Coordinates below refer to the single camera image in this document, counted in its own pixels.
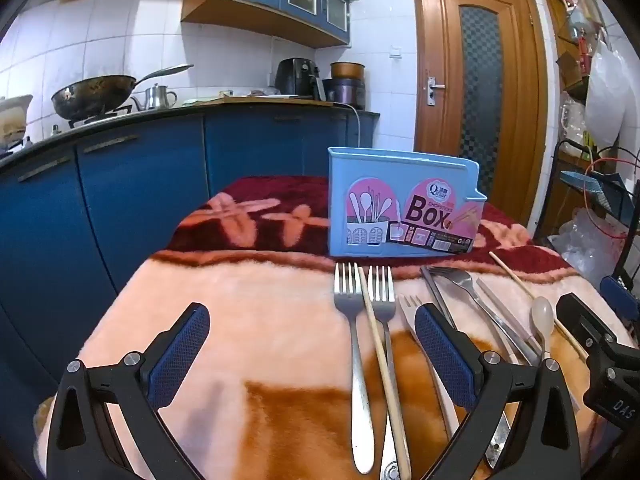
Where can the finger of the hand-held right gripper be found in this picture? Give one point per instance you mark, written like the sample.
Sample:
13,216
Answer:
585,322
622,297

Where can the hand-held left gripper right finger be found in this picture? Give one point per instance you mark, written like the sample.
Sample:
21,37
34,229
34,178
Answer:
442,355

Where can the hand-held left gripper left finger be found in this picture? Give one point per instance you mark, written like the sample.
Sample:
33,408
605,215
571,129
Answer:
182,355

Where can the beige plastic spoon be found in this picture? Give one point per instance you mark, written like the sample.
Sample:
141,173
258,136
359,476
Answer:
542,316

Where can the small pale fork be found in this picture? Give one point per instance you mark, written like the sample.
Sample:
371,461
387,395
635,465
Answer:
411,310

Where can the wooden chopstick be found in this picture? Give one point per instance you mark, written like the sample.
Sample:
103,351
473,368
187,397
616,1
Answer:
380,355
520,285

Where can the silver metal chopstick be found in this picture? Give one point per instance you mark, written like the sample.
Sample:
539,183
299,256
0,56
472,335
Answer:
500,310

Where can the wide-headed steel fork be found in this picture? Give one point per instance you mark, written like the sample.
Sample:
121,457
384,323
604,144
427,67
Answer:
462,282

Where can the blue utensil holder box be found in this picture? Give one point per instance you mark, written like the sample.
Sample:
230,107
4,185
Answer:
370,170

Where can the pink and maroon fleece blanket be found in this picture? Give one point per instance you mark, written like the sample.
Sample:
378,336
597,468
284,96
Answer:
225,310

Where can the dark metal chopstick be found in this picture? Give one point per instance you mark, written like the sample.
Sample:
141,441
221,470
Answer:
434,290

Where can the clear plastic bag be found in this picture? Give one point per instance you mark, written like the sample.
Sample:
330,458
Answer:
585,240

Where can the blue tray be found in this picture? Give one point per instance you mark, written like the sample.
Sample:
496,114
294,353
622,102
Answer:
590,185

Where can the black metal rack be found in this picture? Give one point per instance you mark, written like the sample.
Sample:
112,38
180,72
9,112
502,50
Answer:
565,185

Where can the blue base cabinets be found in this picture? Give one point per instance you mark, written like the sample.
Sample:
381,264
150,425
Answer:
150,185

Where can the white plastic bag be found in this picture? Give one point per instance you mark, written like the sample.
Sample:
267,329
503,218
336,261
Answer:
605,95

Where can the dark kitchen countertop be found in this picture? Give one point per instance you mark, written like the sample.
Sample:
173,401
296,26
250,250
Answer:
165,112

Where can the steel kettle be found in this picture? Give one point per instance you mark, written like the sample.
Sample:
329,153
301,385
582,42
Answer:
157,96

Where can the wooden door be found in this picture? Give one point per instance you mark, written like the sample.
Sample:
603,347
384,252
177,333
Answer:
480,75

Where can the wooden shelf unit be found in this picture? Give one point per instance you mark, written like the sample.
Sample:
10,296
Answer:
570,35

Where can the black wok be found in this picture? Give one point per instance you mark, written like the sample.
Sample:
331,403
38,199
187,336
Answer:
95,95

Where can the dark steel pot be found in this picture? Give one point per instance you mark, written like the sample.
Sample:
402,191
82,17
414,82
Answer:
345,92

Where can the black air fryer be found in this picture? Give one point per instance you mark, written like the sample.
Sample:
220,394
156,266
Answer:
295,77

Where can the white light switch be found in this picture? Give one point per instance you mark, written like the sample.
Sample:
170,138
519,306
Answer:
396,51

